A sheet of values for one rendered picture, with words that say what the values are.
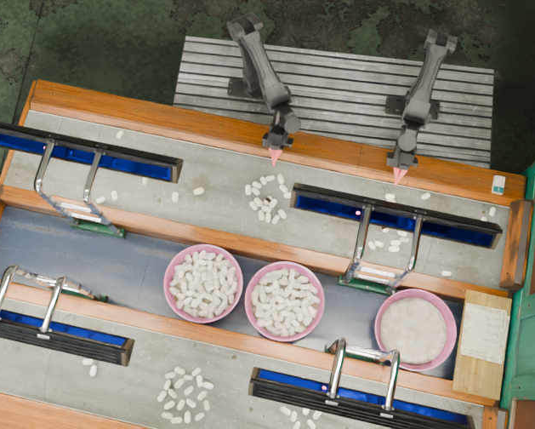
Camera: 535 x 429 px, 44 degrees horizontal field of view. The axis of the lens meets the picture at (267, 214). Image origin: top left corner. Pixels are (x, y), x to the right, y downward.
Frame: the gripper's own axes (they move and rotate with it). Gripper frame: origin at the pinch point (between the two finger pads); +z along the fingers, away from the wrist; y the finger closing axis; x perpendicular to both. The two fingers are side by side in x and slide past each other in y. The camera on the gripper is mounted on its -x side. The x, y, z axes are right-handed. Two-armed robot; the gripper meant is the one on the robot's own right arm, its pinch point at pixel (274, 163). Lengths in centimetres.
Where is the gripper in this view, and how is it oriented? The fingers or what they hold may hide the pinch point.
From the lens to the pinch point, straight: 228.4
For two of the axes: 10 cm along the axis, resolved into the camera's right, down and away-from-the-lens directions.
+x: 1.5, -4.1, 9.0
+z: -1.5, 8.9, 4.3
